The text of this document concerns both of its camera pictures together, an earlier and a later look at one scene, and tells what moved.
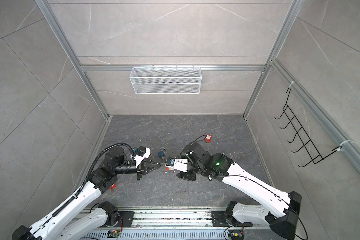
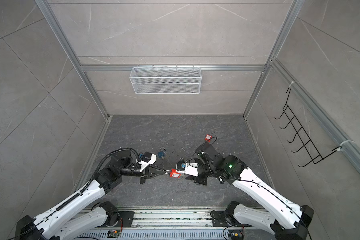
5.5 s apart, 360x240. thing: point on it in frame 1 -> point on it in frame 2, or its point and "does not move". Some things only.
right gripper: x=186 y=176 -> x=197 y=180
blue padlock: x=161 y=153 does not move
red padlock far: x=208 y=138 does not move
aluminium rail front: x=174 y=224 does not move
